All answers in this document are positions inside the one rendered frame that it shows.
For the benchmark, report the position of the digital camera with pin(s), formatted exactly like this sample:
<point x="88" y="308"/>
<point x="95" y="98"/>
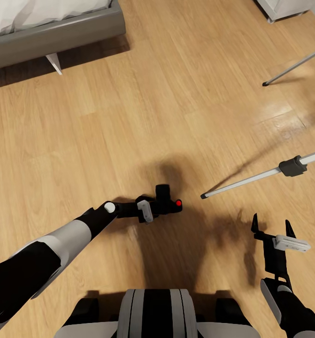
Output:
<point x="163" y="204"/>

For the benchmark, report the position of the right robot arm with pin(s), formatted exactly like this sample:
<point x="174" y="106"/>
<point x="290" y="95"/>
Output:
<point x="291" y="314"/>

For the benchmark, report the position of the robot trunk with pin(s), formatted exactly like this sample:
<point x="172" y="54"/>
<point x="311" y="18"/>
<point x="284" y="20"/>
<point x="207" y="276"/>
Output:
<point x="157" y="313"/>

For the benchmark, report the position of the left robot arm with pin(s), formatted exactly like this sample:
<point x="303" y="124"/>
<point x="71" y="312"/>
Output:
<point x="32" y="268"/>

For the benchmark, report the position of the camera tripod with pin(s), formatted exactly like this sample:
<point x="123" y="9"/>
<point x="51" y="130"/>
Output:
<point x="293" y="167"/>

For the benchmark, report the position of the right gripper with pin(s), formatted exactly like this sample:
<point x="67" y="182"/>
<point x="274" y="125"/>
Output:
<point x="268" y="244"/>

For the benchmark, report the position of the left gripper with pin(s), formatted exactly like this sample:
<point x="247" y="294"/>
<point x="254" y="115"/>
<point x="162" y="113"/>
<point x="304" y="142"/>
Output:
<point x="134" y="212"/>

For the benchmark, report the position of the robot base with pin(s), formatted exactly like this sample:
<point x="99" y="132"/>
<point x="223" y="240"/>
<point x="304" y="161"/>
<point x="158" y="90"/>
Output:
<point x="230" y="322"/>

